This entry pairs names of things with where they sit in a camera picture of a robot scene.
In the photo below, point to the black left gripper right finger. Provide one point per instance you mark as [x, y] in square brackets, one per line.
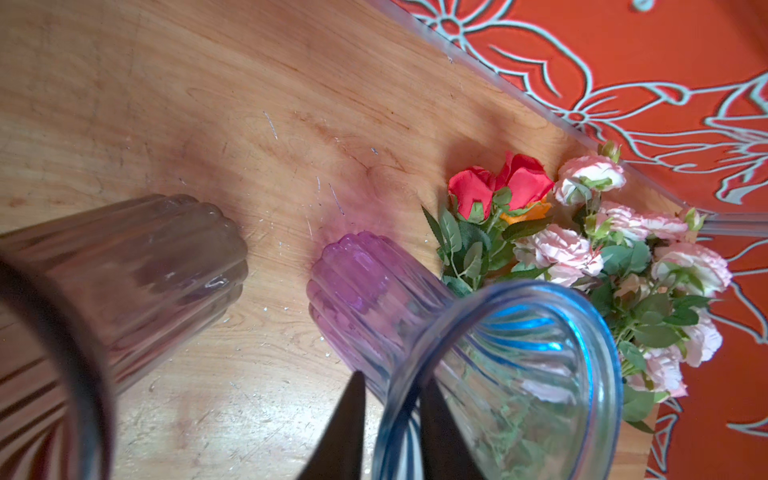
[445, 454]

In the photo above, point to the pile of pink flowers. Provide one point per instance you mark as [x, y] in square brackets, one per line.
[643, 272]

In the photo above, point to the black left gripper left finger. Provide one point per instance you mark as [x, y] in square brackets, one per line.
[339, 453]

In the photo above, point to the orange rose stem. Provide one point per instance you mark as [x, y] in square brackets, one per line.
[533, 211]

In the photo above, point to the purple ribbed glass vase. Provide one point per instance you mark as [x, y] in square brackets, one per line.
[527, 368]

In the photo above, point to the red rose stem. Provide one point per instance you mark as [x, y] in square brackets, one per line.
[526, 179]
[471, 213]

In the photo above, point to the brown ribbed glass vase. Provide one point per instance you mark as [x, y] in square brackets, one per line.
[90, 304]

